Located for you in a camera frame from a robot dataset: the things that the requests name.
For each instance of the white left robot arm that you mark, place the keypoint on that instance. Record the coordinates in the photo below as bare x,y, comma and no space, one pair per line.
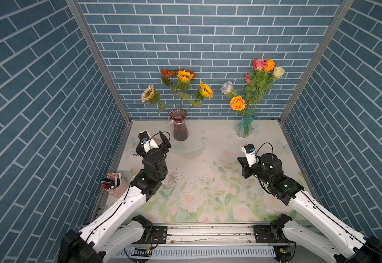
122,210

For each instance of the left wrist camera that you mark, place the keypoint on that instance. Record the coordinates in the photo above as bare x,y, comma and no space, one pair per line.
146,143

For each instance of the orange gerbera flower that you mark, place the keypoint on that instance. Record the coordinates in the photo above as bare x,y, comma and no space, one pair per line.
192,73
169,79

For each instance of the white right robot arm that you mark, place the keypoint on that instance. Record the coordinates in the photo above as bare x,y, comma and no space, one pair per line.
336,243

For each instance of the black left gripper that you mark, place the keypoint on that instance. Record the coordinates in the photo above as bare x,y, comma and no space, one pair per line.
164,148

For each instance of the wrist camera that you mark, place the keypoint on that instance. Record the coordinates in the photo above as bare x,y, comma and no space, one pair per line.
146,143
250,153

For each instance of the glue stick package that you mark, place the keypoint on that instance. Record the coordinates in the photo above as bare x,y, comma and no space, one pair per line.
133,154

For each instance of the purple glass vase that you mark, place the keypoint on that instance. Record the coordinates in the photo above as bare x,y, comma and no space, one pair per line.
180,131

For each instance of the floral table mat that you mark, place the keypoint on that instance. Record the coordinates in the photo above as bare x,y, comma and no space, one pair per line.
198,190

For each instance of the beige gerbera flower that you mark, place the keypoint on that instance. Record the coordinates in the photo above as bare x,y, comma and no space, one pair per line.
153,97

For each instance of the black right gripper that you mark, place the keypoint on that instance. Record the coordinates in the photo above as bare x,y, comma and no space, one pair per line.
243,160

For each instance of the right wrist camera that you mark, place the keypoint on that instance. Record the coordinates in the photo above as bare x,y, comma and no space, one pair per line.
250,153

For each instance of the cream white rose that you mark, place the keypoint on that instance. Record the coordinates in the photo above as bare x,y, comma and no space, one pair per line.
278,72

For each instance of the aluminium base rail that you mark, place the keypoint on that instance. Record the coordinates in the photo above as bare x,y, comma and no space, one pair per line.
248,241

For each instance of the orange yellow rose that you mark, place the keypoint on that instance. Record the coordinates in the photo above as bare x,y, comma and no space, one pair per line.
237,104

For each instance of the yellow sunflower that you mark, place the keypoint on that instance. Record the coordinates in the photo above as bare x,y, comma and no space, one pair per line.
204,92
185,79

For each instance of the pink rose tall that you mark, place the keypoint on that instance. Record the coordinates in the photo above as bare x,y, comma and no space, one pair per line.
247,78

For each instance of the pink rose small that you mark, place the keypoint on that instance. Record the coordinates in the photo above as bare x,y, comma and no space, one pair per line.
260,76

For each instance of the blue glass vase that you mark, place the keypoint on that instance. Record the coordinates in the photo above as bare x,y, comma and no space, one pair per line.
244,128

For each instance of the pink pen cup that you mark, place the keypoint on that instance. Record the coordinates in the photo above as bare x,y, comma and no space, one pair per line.
114,184

